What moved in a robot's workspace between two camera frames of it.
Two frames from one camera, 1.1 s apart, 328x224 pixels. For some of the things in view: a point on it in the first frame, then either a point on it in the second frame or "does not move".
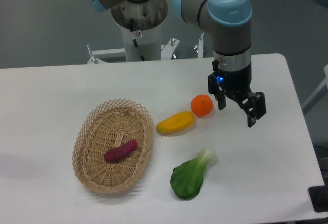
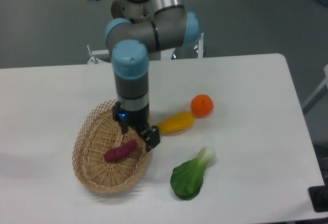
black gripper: (236, 84) -> (138, 119)
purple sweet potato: (117, 153) does not move
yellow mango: (176, 123) does not move
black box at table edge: (319, 197) does not move
